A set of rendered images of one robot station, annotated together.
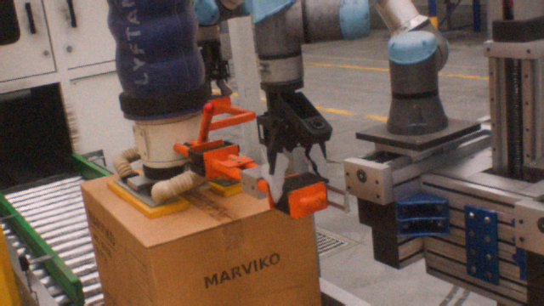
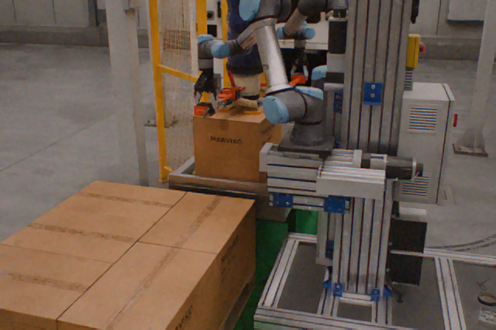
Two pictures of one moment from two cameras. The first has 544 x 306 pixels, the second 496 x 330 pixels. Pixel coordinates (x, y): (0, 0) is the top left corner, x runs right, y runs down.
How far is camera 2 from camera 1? 2.08 m
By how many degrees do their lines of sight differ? 45
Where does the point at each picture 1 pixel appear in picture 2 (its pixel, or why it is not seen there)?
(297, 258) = (249, 146)
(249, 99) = (477, 94)
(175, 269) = (201, 128)
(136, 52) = not seen: hidden behind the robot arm
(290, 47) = (202, 56)
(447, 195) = not seen: hidden behind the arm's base
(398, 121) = not seen: hidden behind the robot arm
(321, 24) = (207, 50)
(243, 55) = (482, 62)
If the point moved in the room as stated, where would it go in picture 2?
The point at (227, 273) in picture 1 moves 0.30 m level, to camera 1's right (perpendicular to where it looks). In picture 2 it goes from (219, 139) to (256, 151)
